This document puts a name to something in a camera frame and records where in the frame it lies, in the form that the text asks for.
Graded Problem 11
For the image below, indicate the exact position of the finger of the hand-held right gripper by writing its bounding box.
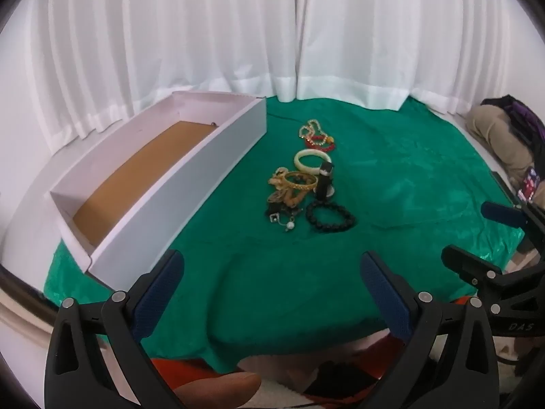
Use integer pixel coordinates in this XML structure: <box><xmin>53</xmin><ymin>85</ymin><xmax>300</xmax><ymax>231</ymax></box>
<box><xmin>481</xmin><ymin>201</ymin><xmax>545</xmax><ymax>256</ymax></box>
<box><xmin>441</xmin><ymin>244</ymin><xmax>545</xmax><ymax>338</ymax></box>

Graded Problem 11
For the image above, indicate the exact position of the orange patterned garment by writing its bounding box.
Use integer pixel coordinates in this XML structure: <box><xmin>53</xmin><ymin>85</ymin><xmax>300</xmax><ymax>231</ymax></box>
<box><xmin>147</xmin><ymin>332</ymin><xmax>426</xmax><ymax>409</ymax></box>

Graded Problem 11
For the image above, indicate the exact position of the black wrist watch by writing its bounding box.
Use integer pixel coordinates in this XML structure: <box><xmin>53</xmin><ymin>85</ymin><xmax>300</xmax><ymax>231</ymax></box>
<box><xmin>317</xmin><ymin>162</ymin><xmax>337</xmax><ymax>201</ymax></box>

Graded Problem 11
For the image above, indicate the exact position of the square pendant necklace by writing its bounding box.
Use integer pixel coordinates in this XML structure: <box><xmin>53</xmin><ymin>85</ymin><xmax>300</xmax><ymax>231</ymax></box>
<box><xmin>265</xmin><ymin>205</ymin><xmax>305</xmax><ymax>233</ymax></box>

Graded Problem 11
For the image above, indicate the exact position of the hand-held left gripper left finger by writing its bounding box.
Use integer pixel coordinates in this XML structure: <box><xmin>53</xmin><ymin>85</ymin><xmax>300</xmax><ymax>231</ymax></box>
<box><xmin>44</xmin><ymin>249</ymin><xmax>186</xmax><ymax>409</ymax></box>

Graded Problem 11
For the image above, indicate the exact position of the red bead bracelet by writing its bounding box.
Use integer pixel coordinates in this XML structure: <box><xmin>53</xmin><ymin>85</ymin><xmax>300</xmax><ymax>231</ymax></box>
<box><xmin>304</xmin><ymin>134</ymin><xmax>337</xmax><ymax>153</ymax></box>

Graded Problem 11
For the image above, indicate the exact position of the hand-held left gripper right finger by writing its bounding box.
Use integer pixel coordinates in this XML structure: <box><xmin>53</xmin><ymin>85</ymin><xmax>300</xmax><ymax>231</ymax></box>
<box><xmin>360</xmin><ymin>251</ymin><xmax>500</xmax><ymax>409</ymax></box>

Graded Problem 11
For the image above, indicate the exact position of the person's left hand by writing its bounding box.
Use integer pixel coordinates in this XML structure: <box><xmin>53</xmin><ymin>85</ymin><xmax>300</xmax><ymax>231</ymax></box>
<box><xmin>174</xmin><ymin>372</ymin><xmax>261</xmax><ymax>409</ymax></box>

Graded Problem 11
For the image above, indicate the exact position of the tan coiled cord bracelet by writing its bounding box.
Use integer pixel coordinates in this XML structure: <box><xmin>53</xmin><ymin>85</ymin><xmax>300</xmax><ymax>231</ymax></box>
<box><xmin>266</xmin><ymin>187</ymin><xmax>307</xmax><ymax>209</ymax></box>

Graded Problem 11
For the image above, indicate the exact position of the cream bead bracelet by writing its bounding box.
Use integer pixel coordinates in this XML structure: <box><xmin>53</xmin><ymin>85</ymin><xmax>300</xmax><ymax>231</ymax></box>
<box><xmin>299</xmin><ymin>119</ymin><xmax>324</xmax><ymax>139</ymax></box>

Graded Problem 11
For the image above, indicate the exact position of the black bead bracelet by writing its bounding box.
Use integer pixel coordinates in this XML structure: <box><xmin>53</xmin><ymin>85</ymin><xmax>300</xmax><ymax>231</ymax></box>
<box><xmin>305</xmin><ymin>199</ymin><xmax>357</xmax><ymax>234</ymax></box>

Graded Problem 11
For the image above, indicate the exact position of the beige garment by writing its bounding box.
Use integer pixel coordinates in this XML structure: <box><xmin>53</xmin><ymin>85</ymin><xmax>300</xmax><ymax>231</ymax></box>
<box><xmin>465</xmin><ymin>104</ymin><xmax>545</xmax><ymax>188</ymax></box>

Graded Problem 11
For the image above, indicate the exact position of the smartphone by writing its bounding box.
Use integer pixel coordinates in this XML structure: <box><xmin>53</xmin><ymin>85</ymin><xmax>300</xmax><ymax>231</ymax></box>
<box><xmin>517</xmin><ymin>167</ymin><xmax>541</xmax><ymax>202</ymax></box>

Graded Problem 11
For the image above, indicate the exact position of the gold bangle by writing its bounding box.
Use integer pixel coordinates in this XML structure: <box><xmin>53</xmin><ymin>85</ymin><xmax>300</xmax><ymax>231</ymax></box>
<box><xmin>283</xmin><ymin>171</ymin><xmax>319</xmax><ymax>192</ymax></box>

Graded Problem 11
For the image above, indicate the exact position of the green cloth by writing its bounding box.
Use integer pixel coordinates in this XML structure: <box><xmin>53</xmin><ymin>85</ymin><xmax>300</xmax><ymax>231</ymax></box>
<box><xmin>45</xmin><ymin>97</ymin><xmax>525</xmax><ymax>373</ymax></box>

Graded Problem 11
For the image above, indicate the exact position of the purple black bag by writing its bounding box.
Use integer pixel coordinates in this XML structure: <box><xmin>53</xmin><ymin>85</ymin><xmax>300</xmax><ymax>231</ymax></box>
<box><xmin>481</xmin><ymin>95</ymin><xmax>545</xmax><ymax>158</ymax></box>

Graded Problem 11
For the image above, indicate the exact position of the white cardboard box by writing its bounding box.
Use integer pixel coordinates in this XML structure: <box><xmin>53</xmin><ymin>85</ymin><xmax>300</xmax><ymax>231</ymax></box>
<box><xmin>43</xmin><ymin>91</ymin><xmax>268</xmax><ymax>292</ymax></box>

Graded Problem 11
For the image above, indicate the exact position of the white jade bangle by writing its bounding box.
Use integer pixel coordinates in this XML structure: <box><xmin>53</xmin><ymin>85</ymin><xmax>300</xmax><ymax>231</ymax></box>
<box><xmin>294</xmin><ymin>148</ymin><xmax>333</xmax><ymax>175</ymax></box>

